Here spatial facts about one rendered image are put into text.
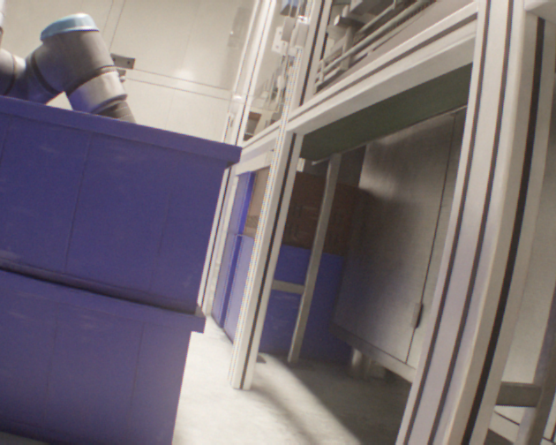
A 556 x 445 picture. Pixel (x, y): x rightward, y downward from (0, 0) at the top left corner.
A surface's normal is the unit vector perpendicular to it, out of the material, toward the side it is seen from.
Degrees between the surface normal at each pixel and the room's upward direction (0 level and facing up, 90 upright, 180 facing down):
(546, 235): 90
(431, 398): 90
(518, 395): 90
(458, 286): 90
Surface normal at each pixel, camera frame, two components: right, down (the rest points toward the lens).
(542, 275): -0.95, -0.21
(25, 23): 0.22, 0.01
